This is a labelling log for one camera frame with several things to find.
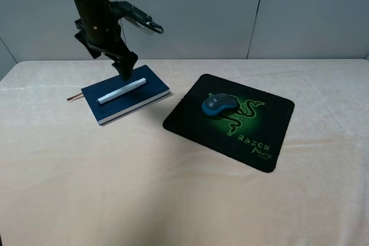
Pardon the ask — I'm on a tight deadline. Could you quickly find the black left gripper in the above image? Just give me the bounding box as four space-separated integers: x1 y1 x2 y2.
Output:
74 0 164 81

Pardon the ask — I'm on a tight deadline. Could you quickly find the dark blue hardcover notebook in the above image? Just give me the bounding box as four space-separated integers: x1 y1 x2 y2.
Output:
68 65 170 126

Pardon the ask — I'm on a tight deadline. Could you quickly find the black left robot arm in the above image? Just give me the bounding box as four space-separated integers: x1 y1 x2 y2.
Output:
74 0 138 81

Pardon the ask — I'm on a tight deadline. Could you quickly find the white marker pen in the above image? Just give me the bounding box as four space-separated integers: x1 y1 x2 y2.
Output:
97 78 146 105

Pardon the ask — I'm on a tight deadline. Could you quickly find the black green Razer mousepad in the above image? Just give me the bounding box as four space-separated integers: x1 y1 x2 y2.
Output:
163 74 295 173

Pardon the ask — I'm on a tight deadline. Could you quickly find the black teal wireless mouse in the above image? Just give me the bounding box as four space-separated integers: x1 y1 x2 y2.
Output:
201 93 239 117

